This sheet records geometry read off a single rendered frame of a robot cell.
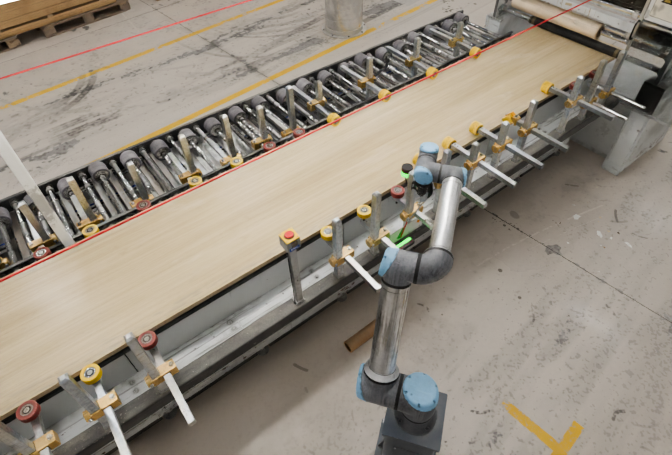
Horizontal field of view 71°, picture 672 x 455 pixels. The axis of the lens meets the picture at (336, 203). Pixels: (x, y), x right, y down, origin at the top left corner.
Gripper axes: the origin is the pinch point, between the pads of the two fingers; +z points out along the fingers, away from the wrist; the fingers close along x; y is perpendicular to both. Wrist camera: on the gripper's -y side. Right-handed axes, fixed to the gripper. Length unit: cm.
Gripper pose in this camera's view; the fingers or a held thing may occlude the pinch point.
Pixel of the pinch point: (423, 198)
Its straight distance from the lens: 251.9
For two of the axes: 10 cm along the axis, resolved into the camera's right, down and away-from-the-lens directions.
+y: -7.9, 4.5, -4.2
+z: 0.2, 7.0, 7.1
